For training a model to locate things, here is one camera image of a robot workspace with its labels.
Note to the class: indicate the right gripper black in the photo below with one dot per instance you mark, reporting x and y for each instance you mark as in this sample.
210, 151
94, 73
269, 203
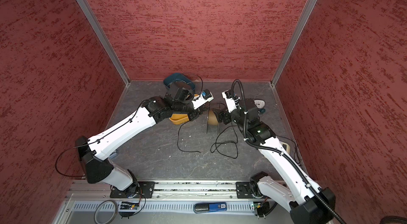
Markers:
226, 114

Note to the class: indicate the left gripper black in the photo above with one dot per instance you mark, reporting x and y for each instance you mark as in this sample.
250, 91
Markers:
192, 116

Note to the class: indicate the grey cable spool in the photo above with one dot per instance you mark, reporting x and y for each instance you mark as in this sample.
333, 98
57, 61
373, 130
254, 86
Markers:
212, 122

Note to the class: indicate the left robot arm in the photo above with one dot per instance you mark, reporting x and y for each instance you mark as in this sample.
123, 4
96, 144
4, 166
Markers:
94, 152

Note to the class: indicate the yellow plastic tray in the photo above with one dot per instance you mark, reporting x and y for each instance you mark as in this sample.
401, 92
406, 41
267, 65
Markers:
179, 117

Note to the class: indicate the teal kitchen scale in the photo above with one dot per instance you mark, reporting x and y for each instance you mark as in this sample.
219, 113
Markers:
260, 104

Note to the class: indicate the teal plastic tray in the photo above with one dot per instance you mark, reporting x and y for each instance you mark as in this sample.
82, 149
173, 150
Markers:
177, 77

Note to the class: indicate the beige calculator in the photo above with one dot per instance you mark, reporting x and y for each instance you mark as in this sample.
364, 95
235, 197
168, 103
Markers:
286, 147

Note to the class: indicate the blue black handheld device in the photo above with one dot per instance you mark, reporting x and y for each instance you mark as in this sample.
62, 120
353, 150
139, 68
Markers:
209, 207

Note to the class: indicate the right corner aluminium profile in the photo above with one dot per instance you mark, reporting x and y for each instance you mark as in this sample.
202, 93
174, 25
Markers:
300, 25

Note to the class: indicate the corner aluminium profile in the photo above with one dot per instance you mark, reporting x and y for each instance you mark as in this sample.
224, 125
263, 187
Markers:
98, 30
300, 25

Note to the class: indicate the left corner aluminium profile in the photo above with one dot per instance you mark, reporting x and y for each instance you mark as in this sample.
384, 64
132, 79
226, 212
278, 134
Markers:
98, 30

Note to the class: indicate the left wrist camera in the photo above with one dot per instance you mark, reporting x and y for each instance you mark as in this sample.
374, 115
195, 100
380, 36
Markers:
203, 98

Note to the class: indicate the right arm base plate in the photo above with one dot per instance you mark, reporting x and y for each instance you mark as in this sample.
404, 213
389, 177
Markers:
245, 190

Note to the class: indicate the aluminium rail frame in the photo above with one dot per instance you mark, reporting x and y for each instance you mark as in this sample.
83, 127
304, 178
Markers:
201, 190

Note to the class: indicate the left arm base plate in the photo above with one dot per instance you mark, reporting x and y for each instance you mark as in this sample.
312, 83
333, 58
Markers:
141, 189

